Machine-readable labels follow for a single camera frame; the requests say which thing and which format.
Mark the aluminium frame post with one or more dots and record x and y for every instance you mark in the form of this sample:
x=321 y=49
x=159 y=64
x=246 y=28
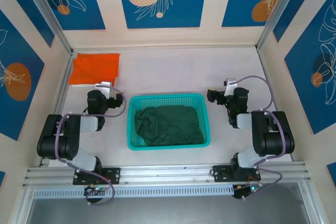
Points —
x=281 y=6
x=47 y=11

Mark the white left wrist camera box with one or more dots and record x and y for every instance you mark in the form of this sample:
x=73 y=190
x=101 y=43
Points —
x=103 y=86

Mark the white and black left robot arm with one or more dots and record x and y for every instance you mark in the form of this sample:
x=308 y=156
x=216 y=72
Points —
x=57 y=140

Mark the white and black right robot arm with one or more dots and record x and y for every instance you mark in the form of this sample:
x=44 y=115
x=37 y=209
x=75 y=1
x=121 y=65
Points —
x=273 y=140

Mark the dark green t-shirt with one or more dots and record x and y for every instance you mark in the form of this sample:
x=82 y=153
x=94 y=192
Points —
x=170 y=127

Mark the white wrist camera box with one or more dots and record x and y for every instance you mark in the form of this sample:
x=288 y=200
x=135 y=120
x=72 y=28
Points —
x=103 y=86
x=230 y=85

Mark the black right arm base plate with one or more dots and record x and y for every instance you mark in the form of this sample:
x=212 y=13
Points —
x=220 y=172

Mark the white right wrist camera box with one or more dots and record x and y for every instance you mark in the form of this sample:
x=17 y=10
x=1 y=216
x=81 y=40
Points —
x=230 y=85

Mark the grey metal plate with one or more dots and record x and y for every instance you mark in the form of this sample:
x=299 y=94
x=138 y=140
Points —
x=168 y=211

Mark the folded orange t-shirt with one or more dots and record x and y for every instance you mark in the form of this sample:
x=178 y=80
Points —
x=94 y=69

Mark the aluminium mounting rail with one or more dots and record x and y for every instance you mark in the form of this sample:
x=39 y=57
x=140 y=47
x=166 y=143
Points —
x=168 y=172

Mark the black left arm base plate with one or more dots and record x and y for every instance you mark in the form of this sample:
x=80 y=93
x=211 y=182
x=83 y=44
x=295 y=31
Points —
x=114 y=174

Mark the teal plastic basket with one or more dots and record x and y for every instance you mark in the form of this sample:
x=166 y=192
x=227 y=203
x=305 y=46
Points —
x=131 y=119

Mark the aluminium table side rail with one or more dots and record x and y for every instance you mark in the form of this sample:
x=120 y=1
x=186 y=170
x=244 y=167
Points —
x=267 y=77
x=61 y=95

